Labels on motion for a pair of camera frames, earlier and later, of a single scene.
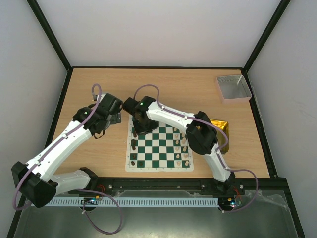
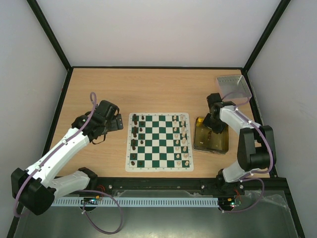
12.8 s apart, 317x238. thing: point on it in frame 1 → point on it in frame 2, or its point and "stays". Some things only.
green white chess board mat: x=165 y=148 stays
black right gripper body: x=145 y=126 → x=212 y=124
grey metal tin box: x=233 y=89 stays
